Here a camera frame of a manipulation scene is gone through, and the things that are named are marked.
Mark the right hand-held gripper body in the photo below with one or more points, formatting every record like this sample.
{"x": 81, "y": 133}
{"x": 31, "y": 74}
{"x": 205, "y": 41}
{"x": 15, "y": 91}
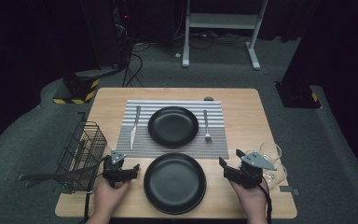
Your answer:
{"x": 248, "y": 175}

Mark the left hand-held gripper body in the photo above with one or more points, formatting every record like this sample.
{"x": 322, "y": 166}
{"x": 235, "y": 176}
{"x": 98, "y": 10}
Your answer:
{"x": 113, "y": 174}

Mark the silver table knife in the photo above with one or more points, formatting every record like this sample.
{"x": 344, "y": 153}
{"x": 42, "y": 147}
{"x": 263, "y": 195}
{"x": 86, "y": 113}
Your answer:
{"x": 133, "y": 133}

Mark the silver fork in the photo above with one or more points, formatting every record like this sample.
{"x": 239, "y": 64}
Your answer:
{"x": 205, "y": 121}

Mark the black plate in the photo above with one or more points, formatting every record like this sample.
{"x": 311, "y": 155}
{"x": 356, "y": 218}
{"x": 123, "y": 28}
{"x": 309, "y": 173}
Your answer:
{"x": 173, "y": 127}
{"x": 174, "y": 183}
{"x": 174, "y": 213}

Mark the person's right hand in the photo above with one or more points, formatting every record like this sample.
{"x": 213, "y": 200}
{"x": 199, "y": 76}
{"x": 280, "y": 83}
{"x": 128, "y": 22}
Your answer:
{"x": 253, "y": 202}

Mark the person's left hand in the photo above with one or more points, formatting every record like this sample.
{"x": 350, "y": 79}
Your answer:
{"x": 105, "y": 200}

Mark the grey striped woven placemat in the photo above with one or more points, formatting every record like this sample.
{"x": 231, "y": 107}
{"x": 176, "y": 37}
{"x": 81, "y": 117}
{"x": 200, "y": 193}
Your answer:
{"x": 217, "y": 149}

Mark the grey tape piece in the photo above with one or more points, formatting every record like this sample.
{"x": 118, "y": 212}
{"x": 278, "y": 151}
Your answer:
{"x": 287, "y": 188}

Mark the grey round table cap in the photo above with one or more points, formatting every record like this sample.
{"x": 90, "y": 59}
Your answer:
{"x": 208, "y": 99}

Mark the grey forked metal bar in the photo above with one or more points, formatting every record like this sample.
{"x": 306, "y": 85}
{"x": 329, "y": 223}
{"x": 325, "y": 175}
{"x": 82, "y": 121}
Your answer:
{"x": 43, "y": 178}

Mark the black base with yellow stripe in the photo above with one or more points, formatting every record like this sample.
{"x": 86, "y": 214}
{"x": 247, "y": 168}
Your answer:
{"x": 295, "y": 96}

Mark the black yellow striped base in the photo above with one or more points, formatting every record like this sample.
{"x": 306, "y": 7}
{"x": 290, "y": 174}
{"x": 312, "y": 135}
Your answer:
{"x": 74, "y": 90}

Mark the small white object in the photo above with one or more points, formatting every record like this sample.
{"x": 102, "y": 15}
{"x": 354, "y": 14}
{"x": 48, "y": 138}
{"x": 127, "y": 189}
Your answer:
{"x": 177, "y": 55}

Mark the white metal stand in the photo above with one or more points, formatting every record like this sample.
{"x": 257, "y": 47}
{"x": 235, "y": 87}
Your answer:
{"x": 220, "y": 21}

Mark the dark equipment with red light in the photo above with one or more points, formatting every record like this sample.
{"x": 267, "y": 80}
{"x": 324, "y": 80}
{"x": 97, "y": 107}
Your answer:
{"x": 122, "y": 18}

